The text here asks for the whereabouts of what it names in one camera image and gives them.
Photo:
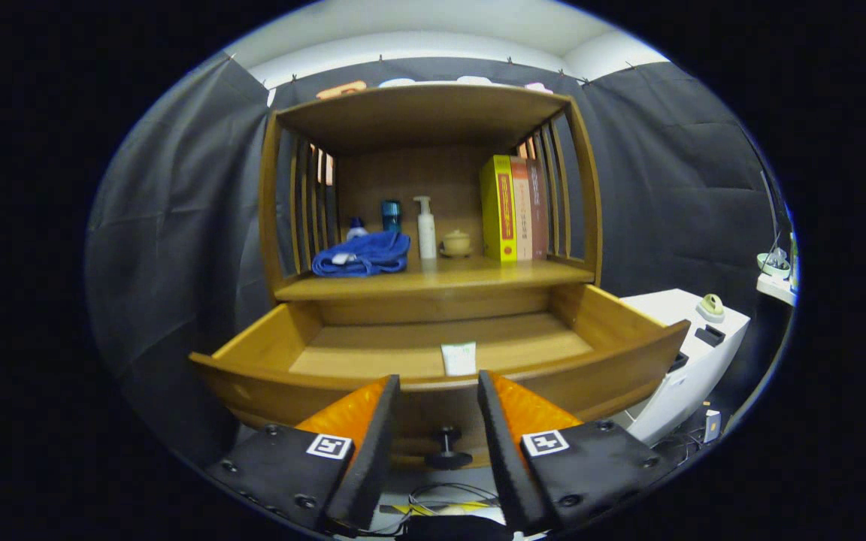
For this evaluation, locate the small white blue-capped bottle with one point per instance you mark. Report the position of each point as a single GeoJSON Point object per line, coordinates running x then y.
{"type": "Point", "coordinates": [356, 231]}

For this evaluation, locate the small white box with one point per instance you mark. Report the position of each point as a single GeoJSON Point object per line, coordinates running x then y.
{"type": "Point", "coordinates": [712, 426]}

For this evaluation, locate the white pump bottle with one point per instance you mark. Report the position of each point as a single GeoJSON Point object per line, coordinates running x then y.
{"type": "Point", "coordinates": [426, 237]}

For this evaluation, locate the green bowl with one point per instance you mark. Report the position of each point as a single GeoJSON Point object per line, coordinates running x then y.
{"type": "Point", "coordinates": [771, 264]}

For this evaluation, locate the brown book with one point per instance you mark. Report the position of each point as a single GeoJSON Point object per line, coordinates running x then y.
{"type": "Point", "coordinates": [540, 218]}

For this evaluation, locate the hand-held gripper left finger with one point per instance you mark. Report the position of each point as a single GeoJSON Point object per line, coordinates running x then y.
{"type": "Point", "coordinates": [373, 458]}

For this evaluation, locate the wooden drawer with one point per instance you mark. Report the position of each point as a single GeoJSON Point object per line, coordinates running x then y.
{"type": "Point", "coordinates": [613, 376]}

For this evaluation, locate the wooden cabinet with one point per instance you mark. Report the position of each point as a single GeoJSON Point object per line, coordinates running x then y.
{"type": "Point", "coordinates": [410, 180]}

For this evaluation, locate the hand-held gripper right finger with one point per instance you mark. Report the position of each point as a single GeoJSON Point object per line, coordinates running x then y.
{"type": "Point", "coordinates": [504, 466]}

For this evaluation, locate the pale green tape roll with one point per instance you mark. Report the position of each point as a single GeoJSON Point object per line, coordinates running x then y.
{"type": "Point", "coordinates": [711, 304]}

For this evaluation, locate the blue towel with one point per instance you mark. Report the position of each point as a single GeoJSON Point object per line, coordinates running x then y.
{"type": "Point", "coordinates": [373, 252]}

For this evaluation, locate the wooden countertop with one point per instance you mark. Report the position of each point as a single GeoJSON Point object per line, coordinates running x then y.
{"type": "Point", "coordinates": [478, 272]}

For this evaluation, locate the white shelf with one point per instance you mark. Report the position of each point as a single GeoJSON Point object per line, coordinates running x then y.
{"type": "Point", "coordinates": [775, 289]}

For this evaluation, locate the teal bottle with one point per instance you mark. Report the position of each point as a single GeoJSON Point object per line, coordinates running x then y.
{"type": "Point", "coordinates": [391, 216]}

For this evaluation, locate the small black block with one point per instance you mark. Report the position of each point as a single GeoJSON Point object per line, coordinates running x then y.
{"type": "Point", "coordinates": [710, 336]}
{"type": "Point", "coordinates": [677, 362]}

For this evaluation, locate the white green cream tube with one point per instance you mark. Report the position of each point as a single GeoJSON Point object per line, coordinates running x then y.
{"type": "Point", "coordinates": [458, 359]}

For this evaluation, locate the yellow book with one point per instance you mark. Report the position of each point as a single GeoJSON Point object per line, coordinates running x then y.
{"type": "Point", "coordinates": [495, 210]}

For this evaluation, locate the white side cabinet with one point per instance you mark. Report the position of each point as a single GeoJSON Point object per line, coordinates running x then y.
{"type": "Point", "coordinates": [666, 308]}

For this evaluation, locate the beige lidded tea bowl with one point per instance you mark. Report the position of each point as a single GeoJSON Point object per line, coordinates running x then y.
{"type": "Point", "coordinates": [456, 243]}

